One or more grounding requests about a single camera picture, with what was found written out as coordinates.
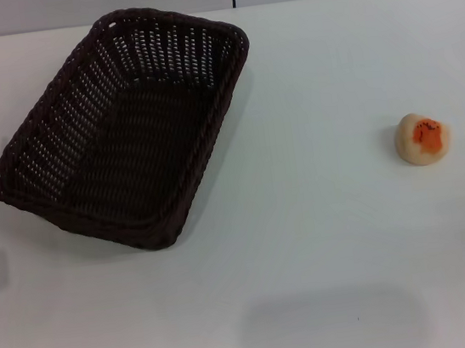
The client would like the dark brown woven basket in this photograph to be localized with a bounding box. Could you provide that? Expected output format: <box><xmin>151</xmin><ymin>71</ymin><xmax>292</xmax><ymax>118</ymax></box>
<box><xmin>0</xmin><ymin>0</ymin><xmax>275</xmax><ymax>271</ymax></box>

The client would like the beige bun with orange centre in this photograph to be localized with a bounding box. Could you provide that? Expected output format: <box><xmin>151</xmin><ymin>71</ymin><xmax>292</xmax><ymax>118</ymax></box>
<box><xmin>390</xmin><ymin>107</ymin><xmax>458</xmax><ymax>169</ymax></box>

